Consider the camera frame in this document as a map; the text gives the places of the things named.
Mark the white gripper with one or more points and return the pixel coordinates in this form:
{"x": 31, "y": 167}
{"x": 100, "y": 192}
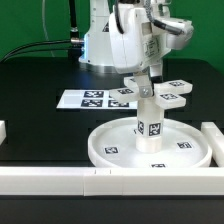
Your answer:
{"x": 141, "y": 35}

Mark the white cross-shaped table base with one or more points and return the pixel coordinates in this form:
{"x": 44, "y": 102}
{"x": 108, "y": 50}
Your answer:
{"x": 167, "y": 95}

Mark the white round table top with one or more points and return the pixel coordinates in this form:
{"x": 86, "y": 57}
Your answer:
{"x": 113, "y": 144}

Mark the white marker sheet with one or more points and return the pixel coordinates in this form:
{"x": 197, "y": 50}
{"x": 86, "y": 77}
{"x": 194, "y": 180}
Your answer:
{"x": 91, "y": 99}

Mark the white right fence rail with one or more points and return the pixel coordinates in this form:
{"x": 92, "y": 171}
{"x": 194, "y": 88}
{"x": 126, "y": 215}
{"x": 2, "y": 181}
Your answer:
{"x": 215, "y": 139}

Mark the white fence rail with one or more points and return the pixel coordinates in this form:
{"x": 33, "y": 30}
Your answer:
{"x": 2, "y": 131}
{"x": 92, "y": 181}
{"x": 215, "y": 139}

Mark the white left fence rail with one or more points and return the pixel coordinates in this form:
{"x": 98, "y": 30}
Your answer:
{"x": 2, "y": 131}

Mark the white front fence rail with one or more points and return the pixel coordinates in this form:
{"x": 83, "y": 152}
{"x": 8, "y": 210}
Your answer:
{"x": 92, "y": 181}

